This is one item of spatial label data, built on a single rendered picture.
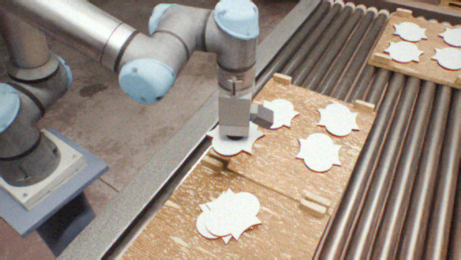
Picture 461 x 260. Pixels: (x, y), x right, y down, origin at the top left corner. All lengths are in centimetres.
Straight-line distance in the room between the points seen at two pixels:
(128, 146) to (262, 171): 152
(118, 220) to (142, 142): 147
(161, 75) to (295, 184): 48
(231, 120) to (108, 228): 38
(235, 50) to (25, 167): 62
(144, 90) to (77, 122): 207
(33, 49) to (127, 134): 155
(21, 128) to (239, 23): 58
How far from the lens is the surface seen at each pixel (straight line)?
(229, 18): 61
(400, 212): 96
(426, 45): 155
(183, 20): 65
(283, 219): 85
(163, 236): 83
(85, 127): 255
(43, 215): 103
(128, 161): 225
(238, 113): 71
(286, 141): 100
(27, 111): 97
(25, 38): 92
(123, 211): 91
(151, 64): 55
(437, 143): 116
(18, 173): 104
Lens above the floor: 165
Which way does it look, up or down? 45 degrees down
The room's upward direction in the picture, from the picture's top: straight up
